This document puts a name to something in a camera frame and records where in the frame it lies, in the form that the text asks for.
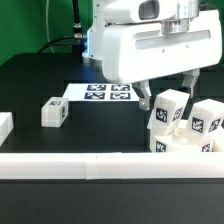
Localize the thin white cable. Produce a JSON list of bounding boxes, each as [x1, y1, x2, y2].
[[45, 0, 55, 54]]

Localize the white left fence bar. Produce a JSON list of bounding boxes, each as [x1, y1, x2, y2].
[[0, 112, 14, 147]]

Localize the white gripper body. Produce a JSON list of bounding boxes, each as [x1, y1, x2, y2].
[[102, 0, 222, 84]]

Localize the white fence bar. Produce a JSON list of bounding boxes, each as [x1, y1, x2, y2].
[[0, 152, 224, 180], [0, 112, 14, 147]]

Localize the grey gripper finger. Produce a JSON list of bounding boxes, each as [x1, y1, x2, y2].
[[132, 81, 151, 110], [182, 69, 200, 95]]

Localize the white front fence bar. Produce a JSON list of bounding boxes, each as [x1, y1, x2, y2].
[[0, 152, 224, 180]]

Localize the black cable with connector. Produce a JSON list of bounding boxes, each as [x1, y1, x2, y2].
[[36, 0, 88, 54]]

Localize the white marker sheet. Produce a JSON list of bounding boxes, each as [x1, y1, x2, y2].
[[63, 83, 138, 102]]

